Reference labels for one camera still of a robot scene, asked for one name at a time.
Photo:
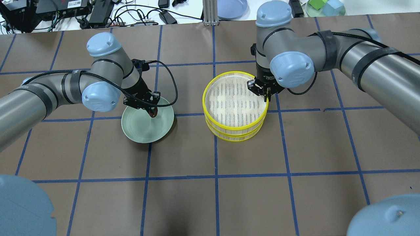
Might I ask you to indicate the blue block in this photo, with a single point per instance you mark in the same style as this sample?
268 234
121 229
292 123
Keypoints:
332 8

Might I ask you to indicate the brown bun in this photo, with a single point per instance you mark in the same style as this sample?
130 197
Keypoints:
153 112

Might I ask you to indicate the yellow top steamer layer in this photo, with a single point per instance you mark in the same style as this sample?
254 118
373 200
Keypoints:
229 105

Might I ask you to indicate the blue plate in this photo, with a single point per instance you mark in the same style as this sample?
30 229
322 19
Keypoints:
231 9

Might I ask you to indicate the green block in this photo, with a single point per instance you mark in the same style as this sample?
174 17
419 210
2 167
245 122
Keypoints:
317 4

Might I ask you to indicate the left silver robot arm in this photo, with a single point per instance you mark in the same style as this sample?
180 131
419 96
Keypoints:
112 74

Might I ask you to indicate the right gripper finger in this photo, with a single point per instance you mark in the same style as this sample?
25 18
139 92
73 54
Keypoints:
267 98

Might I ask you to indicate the green plate with blocks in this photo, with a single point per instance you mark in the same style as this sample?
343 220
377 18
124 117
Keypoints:
311 12

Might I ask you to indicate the yellow bottom steamer layer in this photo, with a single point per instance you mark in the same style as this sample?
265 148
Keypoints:
234 135

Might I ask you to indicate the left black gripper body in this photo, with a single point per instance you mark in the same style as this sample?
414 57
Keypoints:
137 90

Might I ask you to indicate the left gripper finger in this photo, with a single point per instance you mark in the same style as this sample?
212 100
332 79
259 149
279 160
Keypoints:
151 111

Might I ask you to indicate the yellow steamer layer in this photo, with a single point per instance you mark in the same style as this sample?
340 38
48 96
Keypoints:
234 135
229 105

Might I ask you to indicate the black power adapter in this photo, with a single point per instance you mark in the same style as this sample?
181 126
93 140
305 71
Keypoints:
101 12

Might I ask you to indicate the aluminium frame post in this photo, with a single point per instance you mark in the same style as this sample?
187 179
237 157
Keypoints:
210 13

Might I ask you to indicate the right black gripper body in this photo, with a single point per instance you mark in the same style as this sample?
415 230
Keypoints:
263 73

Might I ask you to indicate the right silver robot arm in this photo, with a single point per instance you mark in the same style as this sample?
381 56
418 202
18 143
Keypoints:
286 61

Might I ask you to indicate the light green plate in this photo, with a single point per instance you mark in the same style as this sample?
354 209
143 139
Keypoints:
138 126

